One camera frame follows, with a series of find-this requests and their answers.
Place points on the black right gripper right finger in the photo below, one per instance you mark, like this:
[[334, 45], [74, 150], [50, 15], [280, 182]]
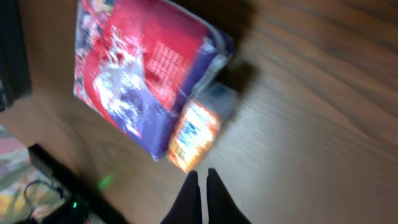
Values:
[[221, 207]]

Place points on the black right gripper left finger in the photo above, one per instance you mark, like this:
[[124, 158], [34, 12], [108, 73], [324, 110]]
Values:
[[187, 206]]

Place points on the small orange box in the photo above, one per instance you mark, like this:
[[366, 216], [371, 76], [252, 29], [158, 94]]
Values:
[[199, 125]]

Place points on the red purple snack packet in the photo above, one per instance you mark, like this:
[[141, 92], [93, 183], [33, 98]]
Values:
[[137, 62]]

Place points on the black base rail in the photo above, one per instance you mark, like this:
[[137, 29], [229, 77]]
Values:
[[80, 200]]

